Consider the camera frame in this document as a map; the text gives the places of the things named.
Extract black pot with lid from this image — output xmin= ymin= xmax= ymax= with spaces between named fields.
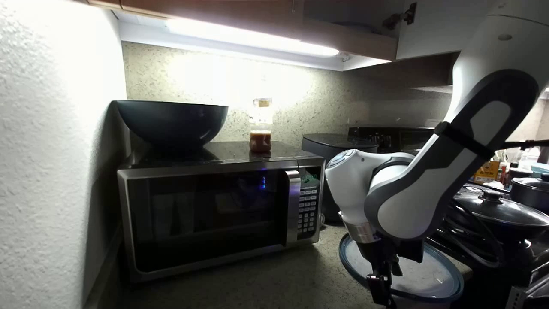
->
xmin=451 ymin=183 xmax=549 ymax=309

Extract jar with amber contents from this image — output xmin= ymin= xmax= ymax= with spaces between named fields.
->
xmin=248 ymin=98 xmax=272 ymax=155

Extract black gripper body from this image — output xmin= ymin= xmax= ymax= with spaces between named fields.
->
xmin=358 ymin=237 xmax=423 ymax=308

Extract stainless steel microwave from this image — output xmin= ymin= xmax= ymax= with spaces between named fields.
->
xmin=116 ymin=143 xmax=324 ymax=282

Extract under cabinet light strip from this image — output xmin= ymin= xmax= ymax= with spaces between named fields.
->
xmin=113 ymin=11 xmax=396 ymax=73

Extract blue rimmed glass lid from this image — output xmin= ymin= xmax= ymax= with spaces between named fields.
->
xmin=338 ymin=236 xmax=465 ymax=306

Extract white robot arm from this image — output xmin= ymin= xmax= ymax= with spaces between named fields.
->
xmin=324 ymin=0 xmax=549 ymax=309

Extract black air fryer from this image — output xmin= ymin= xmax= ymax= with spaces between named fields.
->
xmin=302 ymin=134 xmax=377 ymax=225

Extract black stove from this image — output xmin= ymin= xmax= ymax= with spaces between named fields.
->
xmin=348 ymin=128 xmax=434 ymax=155

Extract dark bowl on microwave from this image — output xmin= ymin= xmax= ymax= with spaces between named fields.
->
xmin=113 ymin=100 xmax=228 ymax=152

